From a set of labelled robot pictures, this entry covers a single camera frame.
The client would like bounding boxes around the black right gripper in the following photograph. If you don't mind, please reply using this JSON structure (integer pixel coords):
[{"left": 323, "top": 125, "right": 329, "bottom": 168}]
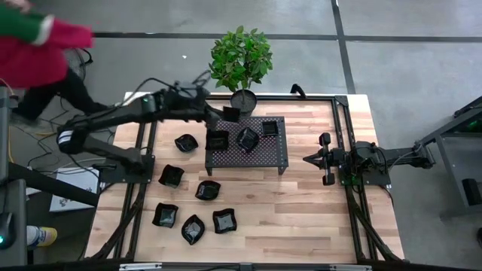
[{"left": 303, "top": 132, "right": 353, "bottom": 186}]

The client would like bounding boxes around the black aluminium table frame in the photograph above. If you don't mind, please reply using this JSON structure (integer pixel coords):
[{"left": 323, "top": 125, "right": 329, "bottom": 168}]
[{"left": 84, "top": 93, "right": 407, "bottom": 264}]

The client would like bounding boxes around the round scalloped black plate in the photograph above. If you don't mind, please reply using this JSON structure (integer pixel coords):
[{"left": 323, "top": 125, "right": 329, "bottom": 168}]
[{"left": 194, "top": 180, "right": 222, "bottom": 201}]

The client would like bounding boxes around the grey desk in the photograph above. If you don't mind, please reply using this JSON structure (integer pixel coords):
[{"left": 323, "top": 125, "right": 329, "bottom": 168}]
[{"left": 0, "top": 85, "right": 29, "bottom": 266}]

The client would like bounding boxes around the black box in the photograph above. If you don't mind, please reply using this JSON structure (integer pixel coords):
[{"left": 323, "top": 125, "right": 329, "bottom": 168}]
[{"left": 462, "top": 178, "right": 482, "bottom": 207}]

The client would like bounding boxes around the black computer mouse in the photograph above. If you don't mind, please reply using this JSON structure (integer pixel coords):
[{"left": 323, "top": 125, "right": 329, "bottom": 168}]
[{"left": 0, "top": 211, "right": 18, "bottom": 250}]

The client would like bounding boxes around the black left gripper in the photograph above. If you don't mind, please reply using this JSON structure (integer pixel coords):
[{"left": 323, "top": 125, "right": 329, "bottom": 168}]
[{"left": 162, "top": 81, "right": 227, "bottom": 131}]

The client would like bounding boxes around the black perforated metal rack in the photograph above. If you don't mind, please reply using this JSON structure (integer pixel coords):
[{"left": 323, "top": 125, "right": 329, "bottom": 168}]
[{"left": 205, "top": 115, "right": 290, "bottom": 177}]

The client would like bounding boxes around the person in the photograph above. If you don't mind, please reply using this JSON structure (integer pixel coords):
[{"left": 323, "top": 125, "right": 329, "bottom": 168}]
[{"left": 0, "top": 0, "right": 110, "bottom": 123}]

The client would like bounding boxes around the yellow floor cable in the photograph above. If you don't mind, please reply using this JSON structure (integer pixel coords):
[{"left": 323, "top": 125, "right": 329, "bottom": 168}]
[{"left": 0, "top": 77, "right": 57, "bottom": 163}]

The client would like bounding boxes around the deep square black plate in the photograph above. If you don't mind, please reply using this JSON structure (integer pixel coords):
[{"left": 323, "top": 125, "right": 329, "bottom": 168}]
[{"left": 206, "top": 129, "right": 230, "bottom": 151}]

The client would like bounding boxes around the grey metal cart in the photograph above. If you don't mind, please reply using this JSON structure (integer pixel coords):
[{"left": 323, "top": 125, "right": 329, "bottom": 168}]
[{"left": 413, "top": 96, "right": 482, "bottom": 220}]

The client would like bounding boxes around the small square black plate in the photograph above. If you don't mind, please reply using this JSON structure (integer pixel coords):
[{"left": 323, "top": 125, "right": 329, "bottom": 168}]
[
  {"left": 261, "top": 120, "right": 279, "bottom": 137},
  {"left": 222, "top": 105, "right": 241, "bottom": 123}
]

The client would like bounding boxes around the black diagonal beam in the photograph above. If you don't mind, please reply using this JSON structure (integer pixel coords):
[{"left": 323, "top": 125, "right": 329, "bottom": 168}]
[{"left": 7, "top": 161, "right": 101, "bottom": 208}]

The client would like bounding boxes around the wavy square black plate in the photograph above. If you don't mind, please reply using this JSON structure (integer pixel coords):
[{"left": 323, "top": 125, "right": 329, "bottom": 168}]
[
  {"left": 151, "top": 202, "right": 180, "bottom": 229},
  {"left": 157, "top": 164, "right": 186, "bottom": 188},
  {"left": 212, "top": 208, "right": 238, "bottom": 235},
  {"left": 236, "top": 126, "right": 261, "bottom": 154}
]

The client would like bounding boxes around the green potted plant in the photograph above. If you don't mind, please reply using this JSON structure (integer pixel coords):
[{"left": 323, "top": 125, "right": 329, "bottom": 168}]
[{"left": 208, "top": 25, "right": 274, "bottom": 118}]

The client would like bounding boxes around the white yellow spray can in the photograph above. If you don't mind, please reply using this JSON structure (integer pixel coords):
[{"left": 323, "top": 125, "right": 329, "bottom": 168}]
[{"left": 26, "top": 224, "right": 59, "bottom": 250}]

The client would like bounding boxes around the silver bracket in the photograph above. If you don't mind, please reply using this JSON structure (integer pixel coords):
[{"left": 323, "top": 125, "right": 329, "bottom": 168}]
[
  {"left": 329, "top": 264, "right": 373, "bottom": 271},
  {"left": 119, "top": 263, "right": 163, "bottom": 271}
]

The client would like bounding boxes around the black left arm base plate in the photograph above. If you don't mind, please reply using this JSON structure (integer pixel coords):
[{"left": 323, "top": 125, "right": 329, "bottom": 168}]
[{"left": 98, "top": 154, "right": 155, "bottom": 184}]

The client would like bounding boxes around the white printed box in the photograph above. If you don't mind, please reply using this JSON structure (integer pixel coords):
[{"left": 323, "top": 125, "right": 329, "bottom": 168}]
[{"left": 49, "top": 166, "right": 101, "bottom": 213}]

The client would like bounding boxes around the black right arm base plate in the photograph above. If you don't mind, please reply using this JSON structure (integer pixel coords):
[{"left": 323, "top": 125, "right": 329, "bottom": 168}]
[{"left": 337, "top": 155, "right": 392, "bottom": 186}]

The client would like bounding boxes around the leaf shaped black plate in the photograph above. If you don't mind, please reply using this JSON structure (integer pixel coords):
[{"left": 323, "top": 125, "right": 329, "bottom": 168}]
[
  {"left": 181, "top": 214, "right": 206, "bottom": 246},
  {"left": 173, "top": 133, "right": 200, "bottom": 153}
]

